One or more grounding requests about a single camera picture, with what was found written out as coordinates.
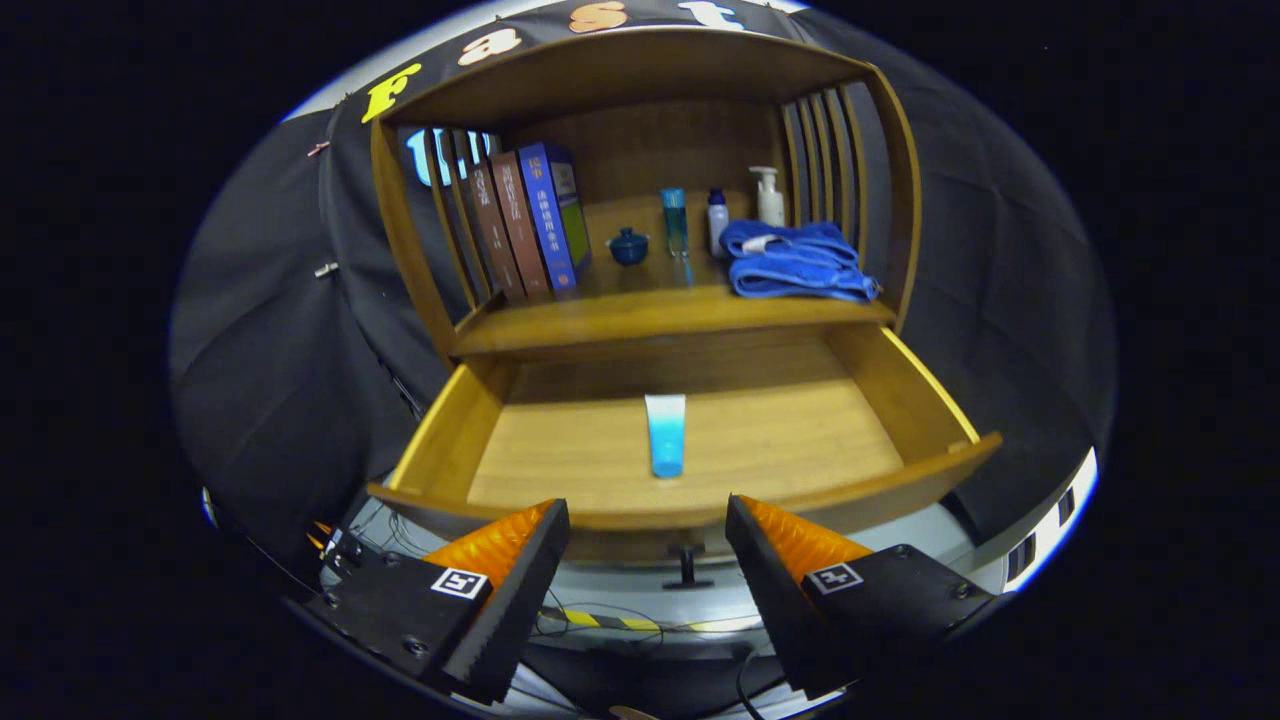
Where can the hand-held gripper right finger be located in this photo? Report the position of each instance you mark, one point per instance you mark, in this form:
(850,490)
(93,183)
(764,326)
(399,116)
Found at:
(775,595)

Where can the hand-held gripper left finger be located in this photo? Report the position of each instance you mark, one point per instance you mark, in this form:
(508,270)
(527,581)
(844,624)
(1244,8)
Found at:
(515,595)

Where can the black drawer knob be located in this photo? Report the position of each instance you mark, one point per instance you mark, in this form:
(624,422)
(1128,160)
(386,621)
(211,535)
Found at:
(687,570)

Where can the wooden drawer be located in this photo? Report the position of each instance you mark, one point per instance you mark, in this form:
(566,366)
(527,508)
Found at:
(780,440)

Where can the blue white cosmetic tube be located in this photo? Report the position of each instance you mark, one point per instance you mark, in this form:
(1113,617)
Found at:
(666,440)

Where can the wooden countertop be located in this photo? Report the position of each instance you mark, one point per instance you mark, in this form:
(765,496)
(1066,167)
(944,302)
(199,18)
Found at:
(620,315)

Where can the yellow black floor tape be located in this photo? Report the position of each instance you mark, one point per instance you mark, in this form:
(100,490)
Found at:
(640,624)

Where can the white box with dark slots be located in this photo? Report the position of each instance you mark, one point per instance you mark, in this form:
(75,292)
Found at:
(1050,525)

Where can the folded blue towel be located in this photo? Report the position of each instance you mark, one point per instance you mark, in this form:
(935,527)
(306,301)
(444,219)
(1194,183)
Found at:
(800,265)

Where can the brown book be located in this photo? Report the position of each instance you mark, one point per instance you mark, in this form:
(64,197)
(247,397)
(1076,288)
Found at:
(520,225)
(492,230)

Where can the small blue lidded pot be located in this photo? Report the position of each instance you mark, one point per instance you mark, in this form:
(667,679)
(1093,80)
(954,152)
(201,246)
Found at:
(629,247)

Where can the black backdrop cloth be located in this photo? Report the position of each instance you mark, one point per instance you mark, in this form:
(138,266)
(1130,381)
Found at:
(1000,300)

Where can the small white blue-capped bottle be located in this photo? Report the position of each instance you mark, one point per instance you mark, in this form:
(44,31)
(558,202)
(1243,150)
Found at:
(718,225)

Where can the blue book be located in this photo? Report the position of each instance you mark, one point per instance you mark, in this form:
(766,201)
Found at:
(550,215)

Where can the teal glass bottle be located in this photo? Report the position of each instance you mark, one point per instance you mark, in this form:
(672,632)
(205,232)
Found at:
(675,220)

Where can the white pump bottle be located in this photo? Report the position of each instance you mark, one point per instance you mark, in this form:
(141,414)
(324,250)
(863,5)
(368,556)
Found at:
(770,200)

